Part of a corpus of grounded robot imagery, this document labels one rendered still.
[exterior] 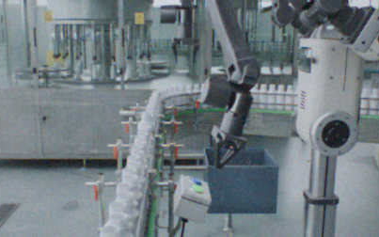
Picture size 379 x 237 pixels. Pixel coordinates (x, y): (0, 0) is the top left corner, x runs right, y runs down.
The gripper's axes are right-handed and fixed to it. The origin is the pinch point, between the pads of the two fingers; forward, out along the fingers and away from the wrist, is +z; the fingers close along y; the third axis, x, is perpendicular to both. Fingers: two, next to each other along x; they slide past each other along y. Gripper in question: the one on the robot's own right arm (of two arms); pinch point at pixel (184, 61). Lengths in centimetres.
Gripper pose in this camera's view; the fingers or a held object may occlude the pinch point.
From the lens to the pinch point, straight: 176.3
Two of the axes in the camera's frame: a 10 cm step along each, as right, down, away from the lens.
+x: 0.4, 2.0, -9.8
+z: -0.2, 9.8, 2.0
